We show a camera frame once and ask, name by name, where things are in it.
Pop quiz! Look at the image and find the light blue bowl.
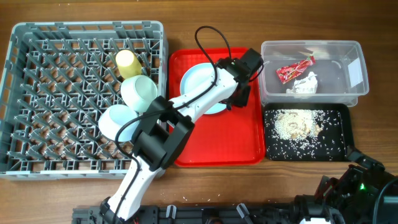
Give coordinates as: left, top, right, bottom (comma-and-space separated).
98, 105, 139, 142

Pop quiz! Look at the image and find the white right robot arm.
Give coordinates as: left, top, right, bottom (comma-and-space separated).
289, 146, 397, 223

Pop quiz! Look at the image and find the red plastic tray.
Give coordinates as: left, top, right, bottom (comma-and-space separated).
169, 49, 266, 167

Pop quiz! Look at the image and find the green bowl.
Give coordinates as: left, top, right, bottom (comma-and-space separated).
121, 75, 158, 113

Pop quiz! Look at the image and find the red candy wrapper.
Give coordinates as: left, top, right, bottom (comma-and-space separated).
275, 56, 315, 84

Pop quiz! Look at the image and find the white napkin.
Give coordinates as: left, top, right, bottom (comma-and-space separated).
286, 72, 318, 94

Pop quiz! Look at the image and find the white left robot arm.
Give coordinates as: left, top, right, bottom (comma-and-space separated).
100, 49, 264, 223

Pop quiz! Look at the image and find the light blue plate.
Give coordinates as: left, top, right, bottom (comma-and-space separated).
180, 62, 214, 95

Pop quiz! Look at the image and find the black tray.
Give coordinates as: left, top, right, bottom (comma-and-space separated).
262, 103, 354, 162

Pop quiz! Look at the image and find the clear plastic bin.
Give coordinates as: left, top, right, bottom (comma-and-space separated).
258, 40, 369, 106

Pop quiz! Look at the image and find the grey dishwasher rack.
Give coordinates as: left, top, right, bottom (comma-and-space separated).
1, 21, 169, 180

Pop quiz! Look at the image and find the yellow plastic cup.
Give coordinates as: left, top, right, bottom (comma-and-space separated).
116, 50, 142, 79

